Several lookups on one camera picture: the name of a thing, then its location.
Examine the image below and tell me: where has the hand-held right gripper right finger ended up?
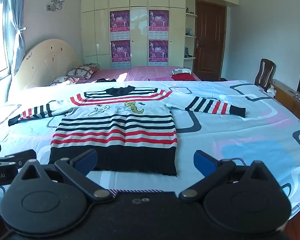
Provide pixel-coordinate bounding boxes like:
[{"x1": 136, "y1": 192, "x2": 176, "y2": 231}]
[{"x1": 179, "y1": 150, "x2": 278, "y2": 203}]

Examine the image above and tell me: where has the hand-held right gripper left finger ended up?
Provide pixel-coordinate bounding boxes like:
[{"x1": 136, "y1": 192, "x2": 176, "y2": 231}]
[{"x1": 14, "y1": 149, "x2": 114, "y2": 203}]

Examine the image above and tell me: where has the striped knit sweater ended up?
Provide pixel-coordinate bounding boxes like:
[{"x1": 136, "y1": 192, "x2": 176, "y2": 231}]
[{"x1": 8, "y1": 85, "x2": 247, "y2": 177}]

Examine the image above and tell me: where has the blue pink patterned bedsheet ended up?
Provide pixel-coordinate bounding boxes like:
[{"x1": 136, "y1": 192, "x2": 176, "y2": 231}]
[{"x1": 0, "y1": 79, "x2": 300, "y2": 215}]

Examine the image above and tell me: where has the patterned white red pillow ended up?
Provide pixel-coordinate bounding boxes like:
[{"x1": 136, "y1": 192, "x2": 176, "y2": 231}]
[
  {"x1": 66, "y1": 65, "x2": 99, "y2": 80},
  {"x1": 49, "y1": 76, "x2": 79, "y2": 87}
]

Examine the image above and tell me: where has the red cloth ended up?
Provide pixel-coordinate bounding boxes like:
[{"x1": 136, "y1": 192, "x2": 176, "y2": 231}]
[{"x1": 172, "y1": 73, "x2": 192, "y2": 81}]

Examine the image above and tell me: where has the black white striped cloth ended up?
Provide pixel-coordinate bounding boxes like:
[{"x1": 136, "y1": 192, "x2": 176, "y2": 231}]
[{"x1": 170, "y1": 68, "x2": 192, "y2": 75}]

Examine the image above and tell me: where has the cream round headboard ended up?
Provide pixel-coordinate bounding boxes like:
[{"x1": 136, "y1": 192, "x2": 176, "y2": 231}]
[{"x1": 8, "y1": 39, "x2": 83, "y2": 97}]

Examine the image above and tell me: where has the pink checked bed cover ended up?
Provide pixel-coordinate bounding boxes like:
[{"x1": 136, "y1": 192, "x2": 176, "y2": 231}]
[{"x1": 90, "y1": 66, "x2": 202, "y2": 82}]

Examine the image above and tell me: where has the wooden television cabinet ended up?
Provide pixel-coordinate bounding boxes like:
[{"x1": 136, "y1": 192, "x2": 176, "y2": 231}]
[{"x1": 272, "y1": 79, "x2": 300, "y2": 128}]

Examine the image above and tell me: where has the wooden chair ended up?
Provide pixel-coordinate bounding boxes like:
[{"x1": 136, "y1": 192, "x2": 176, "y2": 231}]
[{"x1": 254, "y1": 58, "x2": 277, "y2": 92}]

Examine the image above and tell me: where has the blue grey curtain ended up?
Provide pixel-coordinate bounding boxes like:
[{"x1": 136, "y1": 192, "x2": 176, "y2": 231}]
[{"x1": 11, "y1": 0, "x2": 27, "y2": 75}]

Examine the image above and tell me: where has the brown wooden door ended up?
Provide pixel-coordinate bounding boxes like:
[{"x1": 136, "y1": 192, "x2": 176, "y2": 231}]
[{"x1": 192, "y1": 0, "x2": 227, "y2": 82}]

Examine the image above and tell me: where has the corner shelf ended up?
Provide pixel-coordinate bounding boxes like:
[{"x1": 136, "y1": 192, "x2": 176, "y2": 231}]
[{"x1": 184, "y1": 6, "x2": 198, "y2": 60}]

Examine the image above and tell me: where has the cream wardrobe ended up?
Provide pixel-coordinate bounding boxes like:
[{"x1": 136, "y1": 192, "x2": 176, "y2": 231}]
[{"x1": 80, "y1": 0, "x2": 240, "y2": 70}]

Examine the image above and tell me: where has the purple wall poster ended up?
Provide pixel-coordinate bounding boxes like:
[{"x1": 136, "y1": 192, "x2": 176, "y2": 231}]
[
  {"x1": 148, "y1": 10, "x2": 169, "y2": 39},
  {"x1": 111, "y1": 39, "x2": 131, "y2": 69},
  {"x1": 148, "y1": 39, "x2": 169, "y2": 67},
  {"x1": 110, "y1": 10, "x2": 130, "y2": 39}
]

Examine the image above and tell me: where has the wall lamp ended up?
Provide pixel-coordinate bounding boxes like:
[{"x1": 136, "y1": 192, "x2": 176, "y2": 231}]
[{"x1": 46, "y1": 0, "x2": 65, "y2": 12}]

